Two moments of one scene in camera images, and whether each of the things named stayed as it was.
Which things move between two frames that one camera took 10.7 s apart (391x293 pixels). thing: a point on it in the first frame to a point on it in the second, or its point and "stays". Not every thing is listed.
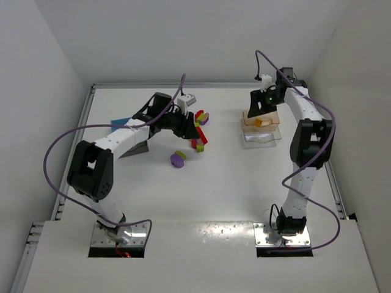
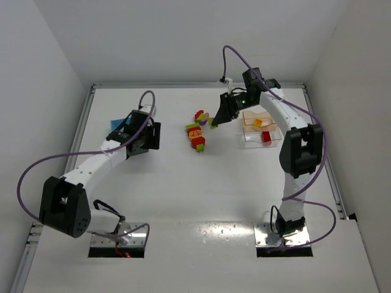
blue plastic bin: [120, 121] stays
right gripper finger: [258, 108] to [225, 113]
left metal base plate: [137, 233] stays
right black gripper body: [260, 99] to [226, 107]
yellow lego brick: [258, 122] stays
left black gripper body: [186, 126] to [154, 135]
